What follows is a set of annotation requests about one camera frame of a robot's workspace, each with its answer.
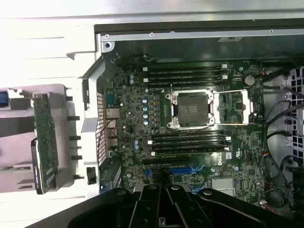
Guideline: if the perforated metal disk bay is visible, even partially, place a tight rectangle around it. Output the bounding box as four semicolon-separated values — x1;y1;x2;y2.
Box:
286;66;304;164

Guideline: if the black cable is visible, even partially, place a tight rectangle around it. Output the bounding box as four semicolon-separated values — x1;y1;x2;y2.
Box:
262;67;290;83
265;132;293;188
264;99;293;124

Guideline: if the silver chipset heatsink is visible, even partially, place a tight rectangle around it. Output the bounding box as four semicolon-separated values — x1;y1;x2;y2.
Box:
210;177;235;193

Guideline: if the blue serial port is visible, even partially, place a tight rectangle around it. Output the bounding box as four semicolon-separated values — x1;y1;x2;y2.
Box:
106;87;119;108

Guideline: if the black RAM slot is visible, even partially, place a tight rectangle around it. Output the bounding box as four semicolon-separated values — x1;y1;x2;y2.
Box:
146;69;228;76
143;75;228;83
152;142;231;151
142;64;228;72
151;146;230;157
147;80;229;87
151;132;232;140
147;136;232;145

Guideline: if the thin black fan wire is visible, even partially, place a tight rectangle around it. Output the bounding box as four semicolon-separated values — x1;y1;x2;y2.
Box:
128;53;158;63

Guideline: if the grey open PC case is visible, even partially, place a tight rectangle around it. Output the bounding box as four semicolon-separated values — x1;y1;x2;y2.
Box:
78;9;304;216

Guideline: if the CPU socket with metal frame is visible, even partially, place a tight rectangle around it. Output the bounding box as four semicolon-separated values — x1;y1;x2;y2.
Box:
165;91;215;130

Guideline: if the thin red wire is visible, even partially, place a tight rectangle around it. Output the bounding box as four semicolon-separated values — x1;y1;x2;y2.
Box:
98;118;117;145

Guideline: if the green Dell motherboard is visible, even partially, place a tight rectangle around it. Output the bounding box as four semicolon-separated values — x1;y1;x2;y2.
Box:
102;56;266;205

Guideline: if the silver rear port block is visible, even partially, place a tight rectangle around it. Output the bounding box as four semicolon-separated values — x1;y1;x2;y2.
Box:
105;108;120;119
104;127;119;139
105;139;119;151

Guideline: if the long blue expansion slot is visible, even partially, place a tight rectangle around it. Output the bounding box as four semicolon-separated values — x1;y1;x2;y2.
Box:
143;167;193;178

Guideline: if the grey plastic parts rack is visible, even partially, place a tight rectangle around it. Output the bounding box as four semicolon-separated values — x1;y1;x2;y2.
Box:
0;83;83;194

